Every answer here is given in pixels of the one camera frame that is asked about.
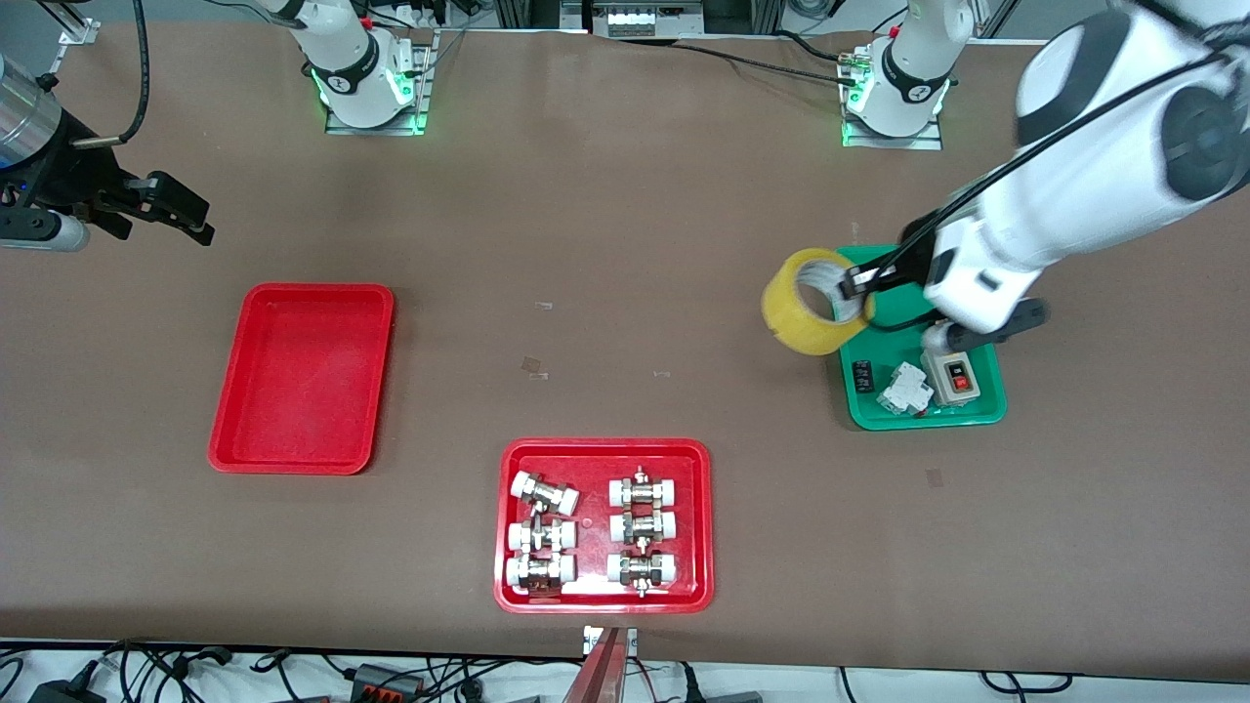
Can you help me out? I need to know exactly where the red tray with fittings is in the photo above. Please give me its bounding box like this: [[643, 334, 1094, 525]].
[[493, 438, 715, 615]]

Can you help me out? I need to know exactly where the white power strip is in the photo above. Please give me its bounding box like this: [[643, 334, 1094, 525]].
[[605, 6, 682, 39]]

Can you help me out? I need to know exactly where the white metal pipe fitting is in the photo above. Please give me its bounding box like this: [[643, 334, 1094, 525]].
[[511, 471, 580, 517], [505, 554, 577, 595], [608, 467, 680, 509], [507, 517, 577, 554], [606, 550, 679, 597], [609, 510, 678, 545]]

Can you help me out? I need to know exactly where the white circuit breaker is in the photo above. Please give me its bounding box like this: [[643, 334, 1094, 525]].
[[876, 361, 932, 419]]

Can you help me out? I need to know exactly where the yellow tape roll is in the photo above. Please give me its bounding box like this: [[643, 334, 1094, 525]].
[[762, 248, 876, 357]]

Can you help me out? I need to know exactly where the black power adapter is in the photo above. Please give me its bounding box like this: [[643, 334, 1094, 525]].
[[29, 677, 104, 703]]

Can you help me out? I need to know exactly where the green plastic tray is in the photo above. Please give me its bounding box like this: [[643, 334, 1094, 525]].
[[836, 243, 1008, 431]]

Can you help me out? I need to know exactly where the empty red plastic tray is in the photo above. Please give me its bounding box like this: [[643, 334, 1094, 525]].
[[207, 283, 396, 476]]

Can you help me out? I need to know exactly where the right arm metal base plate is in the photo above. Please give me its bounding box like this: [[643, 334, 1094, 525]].
[[325, 29, 436, 137]]

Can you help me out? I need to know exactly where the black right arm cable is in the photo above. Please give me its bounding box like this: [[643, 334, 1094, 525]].
[[71, 0, 148, 149]]

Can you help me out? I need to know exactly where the grey push button switch box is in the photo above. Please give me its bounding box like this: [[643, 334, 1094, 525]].
[[922, 346, 980, 407]]

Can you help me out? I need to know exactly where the red silver aluminium profile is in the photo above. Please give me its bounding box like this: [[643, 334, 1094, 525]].
[[562, 625, 641, 703]]

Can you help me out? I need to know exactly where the black cable on table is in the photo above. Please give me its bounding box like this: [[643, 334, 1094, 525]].
[[672, 39, 860, 85]]

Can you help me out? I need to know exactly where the aluminium frame post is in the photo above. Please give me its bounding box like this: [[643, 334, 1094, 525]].
[[39, 0, 101, 46]]

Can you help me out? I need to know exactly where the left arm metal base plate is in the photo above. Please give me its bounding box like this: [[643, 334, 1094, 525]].
[[842, 49, 945, 151]]

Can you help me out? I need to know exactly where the black orange power strip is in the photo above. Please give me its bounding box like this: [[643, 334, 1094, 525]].
[[350, 663, 427, 703]]

